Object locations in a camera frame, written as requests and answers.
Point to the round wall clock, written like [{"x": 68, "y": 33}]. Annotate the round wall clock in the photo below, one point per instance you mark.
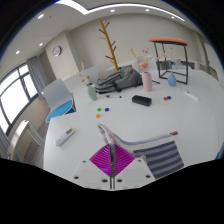
[{"x": 57, "y": 51}]

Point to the orange round magnet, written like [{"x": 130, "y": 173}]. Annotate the orange round magnet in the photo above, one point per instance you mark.
[{"x": 97, "y": 115}]

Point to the black marker pen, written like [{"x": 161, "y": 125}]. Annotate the black marker pen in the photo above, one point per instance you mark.
[{"x": 113, "y": 96}]

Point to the window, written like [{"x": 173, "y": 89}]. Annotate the window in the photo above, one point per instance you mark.
[{"x": 15, "y": 96}]

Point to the green vase with dried stems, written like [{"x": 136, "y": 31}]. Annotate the green vase with dried stems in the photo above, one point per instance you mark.
[{"x": 92, "y": 93}]

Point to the recessed ceiling spotlights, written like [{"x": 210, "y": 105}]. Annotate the recessed ceiling spotlights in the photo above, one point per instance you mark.
[{"x": 40, "y": 15}]

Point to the white remote control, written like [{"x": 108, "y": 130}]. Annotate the white remote control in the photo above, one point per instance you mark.
[{"x": 65, "y": 136}]

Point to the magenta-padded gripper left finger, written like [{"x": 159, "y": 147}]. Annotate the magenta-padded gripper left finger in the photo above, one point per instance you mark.
[{"x": 100, "y": 161}]

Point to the yellow wooden coat rack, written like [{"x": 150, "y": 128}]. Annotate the yellow wooden coat rack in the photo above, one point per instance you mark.
[{"x": 110, "y": 43}]

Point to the white side table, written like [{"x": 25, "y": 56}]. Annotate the white side table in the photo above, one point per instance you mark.
[{"x": 23, "y": 136}]

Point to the pink vase with flower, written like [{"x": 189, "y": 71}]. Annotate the pink vase with flower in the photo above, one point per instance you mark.
[{"x": 146, "y": 82}]

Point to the red round magnet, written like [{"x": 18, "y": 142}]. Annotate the red round magnet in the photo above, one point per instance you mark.
[{"x": 165, "y": 98}]

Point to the white marker pen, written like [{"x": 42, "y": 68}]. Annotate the white marker pen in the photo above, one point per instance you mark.
[{"x": 191, "y": 95}]

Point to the black rectangular box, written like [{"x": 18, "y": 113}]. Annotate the black rectangular box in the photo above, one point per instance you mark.
[{"x": 141, "y": 100}]

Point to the blue round magnet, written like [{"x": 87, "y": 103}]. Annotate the blue round magnet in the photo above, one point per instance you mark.
[
  {"x": 106, "y": 109},
  {"x": 169, "y": 97}
]

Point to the plain white chair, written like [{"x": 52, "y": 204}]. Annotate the plain white chair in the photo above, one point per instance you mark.
[{"x": 151, "y": 61}]

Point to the ceiling light strip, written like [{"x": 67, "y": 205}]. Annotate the ceiling light strip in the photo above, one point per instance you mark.
[{"x": 83, "y": 7}]

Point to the blue vase with dried stems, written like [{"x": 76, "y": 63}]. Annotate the blue vase with dried stems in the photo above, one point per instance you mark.
[{"x": 172, "y": 80}]

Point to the grey curtain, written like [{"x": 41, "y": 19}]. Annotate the grey curtain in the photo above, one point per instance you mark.
[{"x": 37, "y": 76}]

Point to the white chair with blue cushion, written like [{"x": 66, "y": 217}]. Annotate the white chair with blue cushion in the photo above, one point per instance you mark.
[{"x": 58, "y": 95}]

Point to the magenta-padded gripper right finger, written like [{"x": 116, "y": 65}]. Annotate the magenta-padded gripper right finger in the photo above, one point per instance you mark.
[{"x": 124, "y": 160}]

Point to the green round magnet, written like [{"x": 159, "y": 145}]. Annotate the green round magnet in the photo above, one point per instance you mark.
[{"x": 99, "y": 109}]

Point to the grey backpack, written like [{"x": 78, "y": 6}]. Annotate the grey backpack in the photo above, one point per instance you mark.
[{"x": 121, "y": 80}]

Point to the orange-topped black frame table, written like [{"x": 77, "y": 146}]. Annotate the orange-topped black frame table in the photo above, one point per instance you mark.
[{"x": 168, "y": 40}]

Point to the striped pink grey towel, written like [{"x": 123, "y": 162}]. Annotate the striped pink grey towel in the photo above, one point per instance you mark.
[{"x": 163, "y": 160}]

